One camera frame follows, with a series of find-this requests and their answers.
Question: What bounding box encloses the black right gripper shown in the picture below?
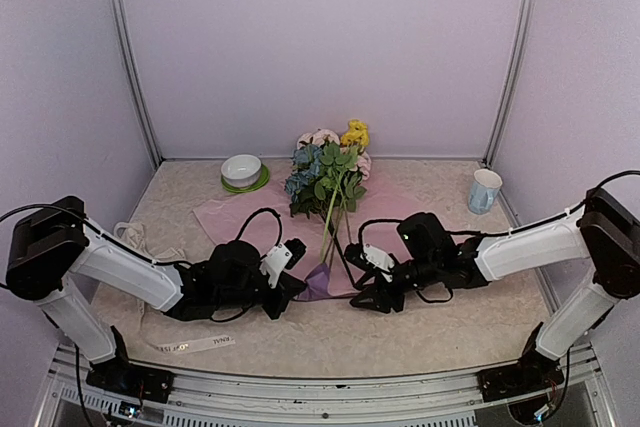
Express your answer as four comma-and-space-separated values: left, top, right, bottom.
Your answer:
350, 253, 441, 313

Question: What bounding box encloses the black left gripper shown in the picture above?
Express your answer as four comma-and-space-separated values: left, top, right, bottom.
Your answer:
215, 271, 306, 319

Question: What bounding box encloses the pink wrapping paper sheet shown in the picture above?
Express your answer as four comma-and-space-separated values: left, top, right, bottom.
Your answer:
194, 177, 423, 279

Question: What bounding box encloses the blue hydrangea fake flower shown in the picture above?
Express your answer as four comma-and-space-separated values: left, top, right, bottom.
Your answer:
284, 144, 323, 203

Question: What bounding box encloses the cream printed ribbon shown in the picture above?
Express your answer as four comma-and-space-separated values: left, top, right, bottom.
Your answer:
114, 222, 236, 355

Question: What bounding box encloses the purple wrapping paper sheet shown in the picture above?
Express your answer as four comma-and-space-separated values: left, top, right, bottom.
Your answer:
296, 263, 331, 302

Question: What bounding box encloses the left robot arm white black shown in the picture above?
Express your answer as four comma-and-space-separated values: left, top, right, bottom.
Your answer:
5, 196, 307, 392

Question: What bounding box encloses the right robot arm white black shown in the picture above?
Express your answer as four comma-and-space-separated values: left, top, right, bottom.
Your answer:
344, 183, 639, 391

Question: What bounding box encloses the green plate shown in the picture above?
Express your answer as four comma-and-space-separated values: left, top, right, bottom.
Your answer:
220, 165, 270, 194

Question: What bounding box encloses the white ceramic bowl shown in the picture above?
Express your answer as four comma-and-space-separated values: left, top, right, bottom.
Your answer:
220, 154, 262, 188

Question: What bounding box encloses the white blue paper cup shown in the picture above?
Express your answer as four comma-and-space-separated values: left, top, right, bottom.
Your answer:
468, 168, 503, 215

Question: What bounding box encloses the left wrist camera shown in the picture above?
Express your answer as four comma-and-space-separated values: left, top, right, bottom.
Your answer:
260, 238, 306, 289

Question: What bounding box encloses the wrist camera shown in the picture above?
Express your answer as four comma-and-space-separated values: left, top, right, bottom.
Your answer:
260, 238, 306, 289
345, 244, 397, 282

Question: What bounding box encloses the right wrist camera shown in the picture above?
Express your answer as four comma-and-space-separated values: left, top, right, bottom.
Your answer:
345, 244, 397, 282

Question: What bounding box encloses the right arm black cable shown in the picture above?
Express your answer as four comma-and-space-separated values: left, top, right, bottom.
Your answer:
355, 218, 481, 248

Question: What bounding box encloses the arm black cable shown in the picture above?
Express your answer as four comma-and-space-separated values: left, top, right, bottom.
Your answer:
234, 206, 284, 253
355, 218, 481, 248

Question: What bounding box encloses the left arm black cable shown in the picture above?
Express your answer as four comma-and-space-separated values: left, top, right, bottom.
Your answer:
234, 206, 284, 253

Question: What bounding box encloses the front aluminium rail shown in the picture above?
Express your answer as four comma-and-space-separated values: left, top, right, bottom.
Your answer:
34, 341, 619, 427

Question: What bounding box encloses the left aluminium frame post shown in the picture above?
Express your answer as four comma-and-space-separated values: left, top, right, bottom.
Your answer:
109, 0, 164, 170

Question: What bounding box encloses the aluminium frame post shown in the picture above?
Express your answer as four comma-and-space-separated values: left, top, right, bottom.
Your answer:
109, 0, 164, 170
482, 0, 535, 168

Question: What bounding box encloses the right aluminium frame post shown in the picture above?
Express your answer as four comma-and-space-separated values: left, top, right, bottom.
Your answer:
482, 0, 535, 168

